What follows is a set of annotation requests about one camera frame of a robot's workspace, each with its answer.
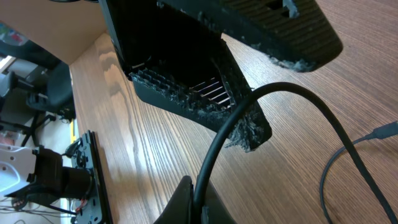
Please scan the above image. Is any black office chair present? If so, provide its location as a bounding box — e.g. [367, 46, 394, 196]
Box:
[1, 41, 76, 146]

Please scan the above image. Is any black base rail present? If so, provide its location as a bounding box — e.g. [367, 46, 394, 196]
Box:
[72, 130, 113, 224]

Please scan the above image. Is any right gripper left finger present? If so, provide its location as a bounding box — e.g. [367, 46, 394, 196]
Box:
[154, 175, 193, 224]

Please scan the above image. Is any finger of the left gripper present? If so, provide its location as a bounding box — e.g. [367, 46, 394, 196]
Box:
[164, 0, 343, 72]

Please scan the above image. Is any thick black USB cable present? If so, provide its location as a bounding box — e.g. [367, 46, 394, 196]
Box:
[192, 82, 398, 224]

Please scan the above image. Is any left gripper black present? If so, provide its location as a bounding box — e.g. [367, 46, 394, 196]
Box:
[98, 0, 273, 153]

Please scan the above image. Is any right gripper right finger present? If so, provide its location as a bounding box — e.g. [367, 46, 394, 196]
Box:
[201, 182, 236, 224]

